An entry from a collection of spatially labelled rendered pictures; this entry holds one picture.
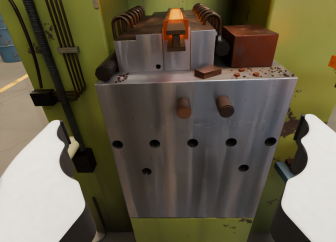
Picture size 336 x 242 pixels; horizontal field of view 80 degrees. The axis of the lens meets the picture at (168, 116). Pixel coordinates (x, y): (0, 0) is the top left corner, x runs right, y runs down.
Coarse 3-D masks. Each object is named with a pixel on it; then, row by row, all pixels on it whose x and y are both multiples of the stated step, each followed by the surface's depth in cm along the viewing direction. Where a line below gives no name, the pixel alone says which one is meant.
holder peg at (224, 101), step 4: (220, 96) 39; (224, 96) 38; (216, 100) 39; (220, 100) 38; (224, 100) 37; (228, 100) 37; (216, 104) 39; (220, 104) 37; (224, 104) 36; (228, 104) 36; (220, 108) 36; (224, 108) 36; (228, 108) 36; (232, 108) 36; (220, 112) 36; (224, 112) 36; (228, 112) 36; (232, 112) 36; (224, 116) 37; (228, 116) 37
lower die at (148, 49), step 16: (160, 16) 62; (192, 16) 56; (128, 32) 47; (144, 32) 40; (160, 32) 40; (192, 32) 39; (208, 32) 39; (128, 48) 41; (144, 48) 41; (160, 48) 40; (192, 48) 40; (208, 48) 40; (128, 64) 42; (144, 64) 42; (160, 64) 42; (176, 64) 42; (192, 64) 42; (208, 64) 42
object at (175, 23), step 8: (176, 8) 62; (176, 16) 45; (168, 24) 33; (176, 24) 33; (184, 24) 37; (168, 32) 29; (176, 32) 29; (184, 32) 29; (168, 40) 34; (176, 40) 30; (168, 48) 30; (176, 48) 30; (184, 48) 30
